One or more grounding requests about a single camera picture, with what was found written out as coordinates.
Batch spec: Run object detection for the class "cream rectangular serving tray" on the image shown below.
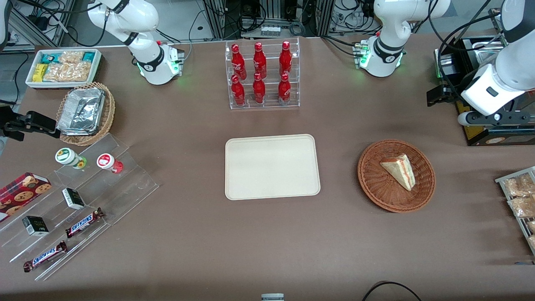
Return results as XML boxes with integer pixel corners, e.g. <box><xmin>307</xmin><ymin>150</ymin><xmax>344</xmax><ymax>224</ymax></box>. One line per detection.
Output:
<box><xmin>224</xmin><ymin>134</ymin><xmax>321</xmax><ymax>201</ymax></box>

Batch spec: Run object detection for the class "brown round wicker basket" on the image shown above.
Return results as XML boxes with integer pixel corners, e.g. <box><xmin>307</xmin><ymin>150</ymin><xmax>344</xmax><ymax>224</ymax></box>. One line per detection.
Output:
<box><xmin>357</xmin><ymin>139</ymin><xmax>436</xmax><ymax>214</ymax></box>

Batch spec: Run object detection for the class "clear acrylic stepped riser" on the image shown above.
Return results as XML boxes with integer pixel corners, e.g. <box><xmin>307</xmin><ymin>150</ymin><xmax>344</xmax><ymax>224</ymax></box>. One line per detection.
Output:
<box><xmin>53</xmin><ymin>133</ymin><xmax>160</xmax><ymax>228</ymax></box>
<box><xmin>0</xmin><ymin>167</ymin><xmax>110</xmax><ymax>282</ymax></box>

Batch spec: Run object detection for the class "Snickers chocolate bar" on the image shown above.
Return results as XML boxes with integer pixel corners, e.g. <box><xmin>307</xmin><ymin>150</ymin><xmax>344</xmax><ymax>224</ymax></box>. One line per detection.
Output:
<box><xmin>23</xmin><ymin>241</ymin><xmax>68</xmax><ymax>273</ymax></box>
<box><xmin>65</xmin><ymin>207</ymin><xmax>105</xmax><ymax>238</ymax></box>

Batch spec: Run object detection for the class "white rectangular snack bin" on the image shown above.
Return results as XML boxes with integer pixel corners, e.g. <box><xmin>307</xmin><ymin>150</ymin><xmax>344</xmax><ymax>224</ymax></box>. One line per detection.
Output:
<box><xmin>25</xmin><ymin>48</ymin><xmax>102</xmax><ymax>89</ymax></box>

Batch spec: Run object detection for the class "clear bag of fried snacks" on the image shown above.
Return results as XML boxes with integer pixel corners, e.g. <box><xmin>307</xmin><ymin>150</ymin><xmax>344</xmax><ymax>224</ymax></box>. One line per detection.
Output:
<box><xmin>503</xmin><ymin>173</ymin><xmax>535</xmax><ymax>197</ymax></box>
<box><xmin>507</xmin><ymin>196</ymin><xmax>535</xmax><ymax>218</ymax></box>

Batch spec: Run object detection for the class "clear acrylic bottle rack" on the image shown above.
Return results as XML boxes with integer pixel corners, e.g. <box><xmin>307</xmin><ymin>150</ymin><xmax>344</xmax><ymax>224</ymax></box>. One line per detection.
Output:
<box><xmin>225</xmin><ymin>37</ymin><xmax>301</xmax><ymax>110</ymax></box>

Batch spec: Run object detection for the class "triangular sandwich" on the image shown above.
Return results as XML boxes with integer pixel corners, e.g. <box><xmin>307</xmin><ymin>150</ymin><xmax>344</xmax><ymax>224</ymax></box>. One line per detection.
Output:
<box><xmin>379</xmin><ymin>154</ymin><xmax>416</xmax><ymax>192</ymax></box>

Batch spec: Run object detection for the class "black glass display cabinet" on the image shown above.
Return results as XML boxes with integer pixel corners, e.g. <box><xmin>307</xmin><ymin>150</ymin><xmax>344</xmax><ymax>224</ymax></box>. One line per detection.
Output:
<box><xmin>434</xmin><ymin>36</ymin><xmax>535</xmax><ymax>147</ymax></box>

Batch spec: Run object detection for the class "grey wire rack tray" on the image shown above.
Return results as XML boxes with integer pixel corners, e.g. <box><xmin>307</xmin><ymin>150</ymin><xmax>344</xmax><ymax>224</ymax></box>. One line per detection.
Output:
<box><xmin>495</xmin><ymin>166</ymin><xmax>535</xmax><ymax>256</ymax></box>

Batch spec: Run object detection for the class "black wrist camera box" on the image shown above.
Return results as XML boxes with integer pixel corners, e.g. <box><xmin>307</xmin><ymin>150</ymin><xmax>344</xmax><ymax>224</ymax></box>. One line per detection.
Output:
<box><xmin>426</xmin><ymin>83</ymin><xmax>461</xmax><ymax>107</ymax></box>

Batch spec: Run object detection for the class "clear bag of crackers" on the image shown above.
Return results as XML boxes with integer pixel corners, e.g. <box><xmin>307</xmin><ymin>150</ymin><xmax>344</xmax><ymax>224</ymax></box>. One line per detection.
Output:
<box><xmin>59</xmin><ymin>51</ymin><xmax>85</xmax><ymax>66</ymax></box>
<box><xmin>43</xmin><ymin>62</ymin><xmax>92</xmax><ymax>83</ymax></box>

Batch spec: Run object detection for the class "aluminium foil container stack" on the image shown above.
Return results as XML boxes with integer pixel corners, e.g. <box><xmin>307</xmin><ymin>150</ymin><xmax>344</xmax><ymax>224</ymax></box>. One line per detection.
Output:
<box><xmin>57</xmin><ymin>87</ymin><xmax>106</xmax><ymax>136</ymax></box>

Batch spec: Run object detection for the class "black camera cable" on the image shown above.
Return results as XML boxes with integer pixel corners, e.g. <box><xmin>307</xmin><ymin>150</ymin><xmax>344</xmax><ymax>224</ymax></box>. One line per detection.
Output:
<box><xmin>427</xmin><ymin>0</ymin><xmax>506</xmax><ymax>90</ymax></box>

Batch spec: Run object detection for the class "green lidded white jar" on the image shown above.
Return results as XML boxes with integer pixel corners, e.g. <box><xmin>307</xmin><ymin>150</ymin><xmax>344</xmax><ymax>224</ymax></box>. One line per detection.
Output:
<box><xmin>55</xmin><ymin>147</ymin><xmax>88</xmax><ymax>170</ymax></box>

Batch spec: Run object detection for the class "red tartan cookie box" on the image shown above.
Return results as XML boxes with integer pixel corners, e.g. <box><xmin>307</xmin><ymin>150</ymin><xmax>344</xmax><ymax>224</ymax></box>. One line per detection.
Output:
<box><xmin>0</xmin><ymin>172</ymin><xmax>53</xmax><ymax>222</ymax></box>

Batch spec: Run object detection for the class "small black carton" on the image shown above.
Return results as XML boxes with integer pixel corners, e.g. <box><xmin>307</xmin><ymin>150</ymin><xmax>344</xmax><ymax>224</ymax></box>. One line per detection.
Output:
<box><xmin>61</xmin><ymin>188</ymin><xmax>87</xmax><ymax>211</ymax></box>
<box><xmin>21</xmin><ymin>215</ymin><xmax>50</xmax><ymax>237</ymax></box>

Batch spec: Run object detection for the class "light tan wicker basket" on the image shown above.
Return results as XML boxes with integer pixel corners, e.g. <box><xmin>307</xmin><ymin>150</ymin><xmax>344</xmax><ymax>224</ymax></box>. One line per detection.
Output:
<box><xmin>56</xmin><ymin>82</ymin><xmax>116</xmax><ymax>146</ymax></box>

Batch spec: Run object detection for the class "black looped cable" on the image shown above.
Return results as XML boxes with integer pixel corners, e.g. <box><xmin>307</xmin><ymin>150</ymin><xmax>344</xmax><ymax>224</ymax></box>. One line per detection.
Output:
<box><xmin>361</xmin><ymin>281</ymin><xmax>423</xmax><ymax>301</ymax></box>

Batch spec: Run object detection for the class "red cola bottle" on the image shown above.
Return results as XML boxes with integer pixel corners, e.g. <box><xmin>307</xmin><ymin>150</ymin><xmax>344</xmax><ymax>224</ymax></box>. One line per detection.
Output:
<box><xmin>231</xmin><ymin>43</ymin><xmax>247</xmax><ymax>80</ymax></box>
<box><xmin>279</xmin><ymin>41</ymin><xmax>293</xmax><ymax>77</ymax></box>
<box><xmin>252</xmin><ymin>73</ymin><xmax>267</xmax><ymax>105</ymax></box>
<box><xmin>231</xmin><ymin>74</ymin><xmax>247</xmax><ymax>106</ymax></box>
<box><xmin>252</xmin><ymin>42</ymin><xmax>268</xmax><ymax>79</ymax></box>
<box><xmin>278</xmin><ymin>73</ymin><xmax>292</xmax><ymax>105</ymax></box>

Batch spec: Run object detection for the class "red lidded white jar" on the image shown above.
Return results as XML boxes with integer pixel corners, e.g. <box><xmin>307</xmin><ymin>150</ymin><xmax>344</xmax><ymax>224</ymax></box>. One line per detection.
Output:
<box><xmin>96</xmin><ymin>153</ymin><xmax>124</xmax><ymax>174</ymax></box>

